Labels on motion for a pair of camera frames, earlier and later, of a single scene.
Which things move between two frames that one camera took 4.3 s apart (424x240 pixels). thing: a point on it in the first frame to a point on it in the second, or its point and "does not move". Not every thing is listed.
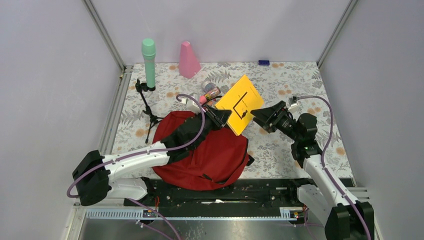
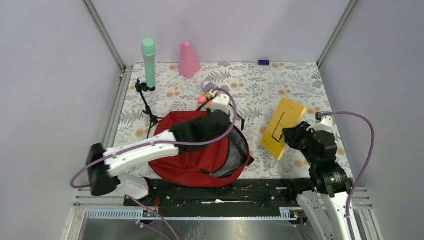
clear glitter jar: (207, 86) does not move
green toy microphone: (148, 49) does not move
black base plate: (249, 193) does not move
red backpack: (219, 161) does not move
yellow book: (242, 99) to (281, 115)
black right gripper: (269, 113) to (291, 134)
